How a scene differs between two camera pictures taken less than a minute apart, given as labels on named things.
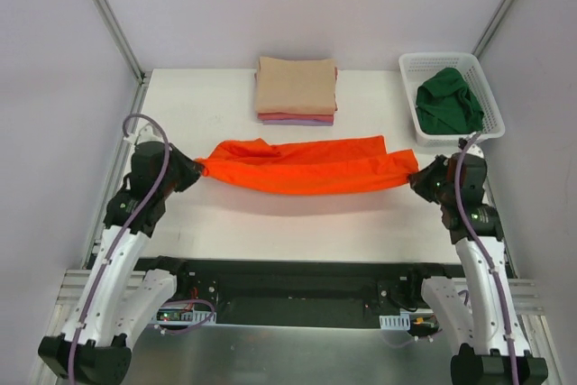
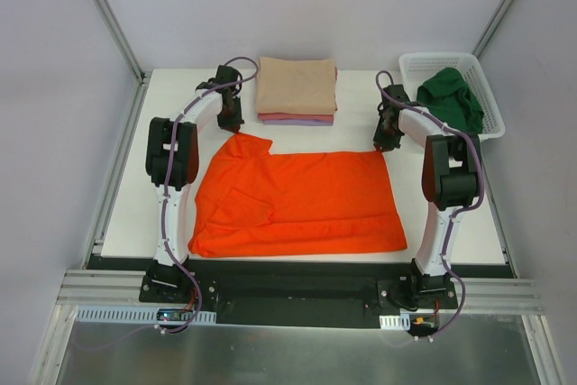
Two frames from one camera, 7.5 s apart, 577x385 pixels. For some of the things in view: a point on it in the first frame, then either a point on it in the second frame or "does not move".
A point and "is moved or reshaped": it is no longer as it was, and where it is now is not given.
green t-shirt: (446, 105) does not move
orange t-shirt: (262, 167) is moved or reshaped
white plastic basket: (418, 67) does not move
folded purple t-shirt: (299, 123) does not move
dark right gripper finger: (432, 178) to (388, 136)
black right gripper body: (429, 180) to (384, 131)
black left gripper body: (181, 169) to (230, 115)
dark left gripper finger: (182, 170) to (233, 123)
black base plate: (301, 291) does not move
